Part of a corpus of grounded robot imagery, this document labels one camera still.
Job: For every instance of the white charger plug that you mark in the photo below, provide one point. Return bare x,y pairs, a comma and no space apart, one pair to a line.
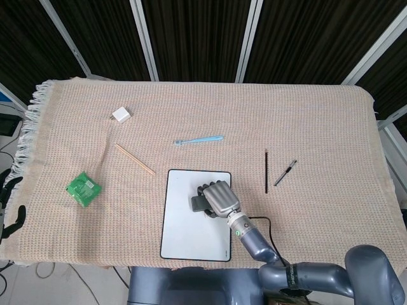
121,116

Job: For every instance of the grey and black pen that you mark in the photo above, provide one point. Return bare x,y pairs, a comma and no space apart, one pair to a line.
285,173

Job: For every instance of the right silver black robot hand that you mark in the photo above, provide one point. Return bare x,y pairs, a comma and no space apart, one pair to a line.
221,198

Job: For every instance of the wooden chopstick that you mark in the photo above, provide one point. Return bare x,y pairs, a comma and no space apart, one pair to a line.
137,158

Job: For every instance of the black box beside table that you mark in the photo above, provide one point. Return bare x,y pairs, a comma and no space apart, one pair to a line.
8,126

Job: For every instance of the white metal frame post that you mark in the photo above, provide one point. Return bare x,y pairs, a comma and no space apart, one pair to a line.
144,39
65,38
375,44
249,39

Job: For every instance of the light blue toothbrush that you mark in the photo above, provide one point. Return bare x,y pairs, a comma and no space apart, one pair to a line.
198,139

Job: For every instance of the grey-blue robot torso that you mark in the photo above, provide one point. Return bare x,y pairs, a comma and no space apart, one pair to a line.
194,287

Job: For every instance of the white metal table frame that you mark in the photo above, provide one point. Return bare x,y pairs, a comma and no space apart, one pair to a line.
392,149

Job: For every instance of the grey rectangular eraser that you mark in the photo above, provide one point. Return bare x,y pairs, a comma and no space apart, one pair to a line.
197,203

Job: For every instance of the white board with black rim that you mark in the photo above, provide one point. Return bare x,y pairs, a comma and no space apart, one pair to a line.
184,222

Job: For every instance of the beige woven fringed tablecloth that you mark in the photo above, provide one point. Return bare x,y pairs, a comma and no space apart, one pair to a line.
203,111

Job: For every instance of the green snack packet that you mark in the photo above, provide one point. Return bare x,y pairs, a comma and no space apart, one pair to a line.
83,189

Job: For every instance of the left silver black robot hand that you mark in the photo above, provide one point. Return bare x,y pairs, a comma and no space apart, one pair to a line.
12,222

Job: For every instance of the black pencil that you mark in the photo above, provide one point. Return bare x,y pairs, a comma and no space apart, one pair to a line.
266,171

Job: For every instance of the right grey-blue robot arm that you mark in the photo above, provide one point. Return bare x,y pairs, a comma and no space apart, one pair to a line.
286,270

